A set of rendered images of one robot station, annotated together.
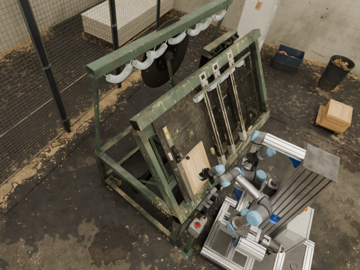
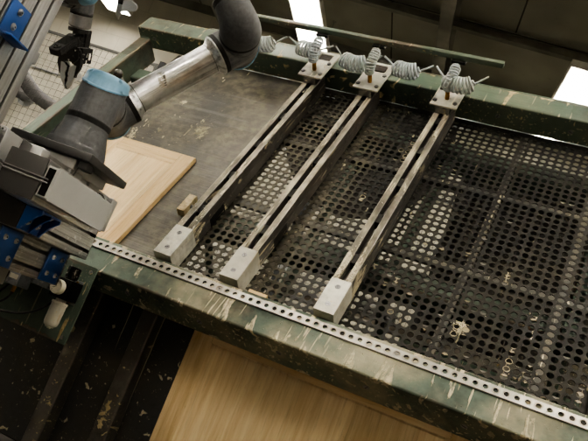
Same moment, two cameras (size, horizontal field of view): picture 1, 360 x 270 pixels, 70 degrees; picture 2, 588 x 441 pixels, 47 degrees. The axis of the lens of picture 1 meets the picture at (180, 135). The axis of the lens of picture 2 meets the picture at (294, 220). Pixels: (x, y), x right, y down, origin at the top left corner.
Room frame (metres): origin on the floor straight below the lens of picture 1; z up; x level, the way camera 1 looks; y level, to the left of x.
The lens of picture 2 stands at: (1.83, -2.67, 0.77)
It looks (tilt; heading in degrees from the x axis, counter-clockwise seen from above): 11 degrees up; 81
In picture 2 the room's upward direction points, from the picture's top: 22 degrees clockwise
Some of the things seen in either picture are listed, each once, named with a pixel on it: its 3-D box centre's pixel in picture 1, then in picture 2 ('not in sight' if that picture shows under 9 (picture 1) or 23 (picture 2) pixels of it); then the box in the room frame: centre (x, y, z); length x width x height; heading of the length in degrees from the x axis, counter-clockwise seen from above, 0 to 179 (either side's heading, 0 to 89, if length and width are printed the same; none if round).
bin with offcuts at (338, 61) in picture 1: (334, 73); not in sight; (5.15, -3.16, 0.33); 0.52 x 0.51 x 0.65; 159
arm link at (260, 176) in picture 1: (259, 177); (101, 98); (1.52, -0.91, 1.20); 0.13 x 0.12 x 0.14; 85
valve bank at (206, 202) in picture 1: (210, 200); (3, 275); (1.41, -0.50, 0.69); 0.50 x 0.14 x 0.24; 149
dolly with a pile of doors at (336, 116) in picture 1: (332, 115); not in sight; (3.87, -2.88, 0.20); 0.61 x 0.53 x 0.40; 159
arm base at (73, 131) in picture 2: (256, 182); (80, 137); (1.52, -0.91, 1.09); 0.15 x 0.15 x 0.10
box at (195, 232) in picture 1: (195, 227); not in sight; (1.00, -0.33, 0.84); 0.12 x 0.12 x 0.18; 59
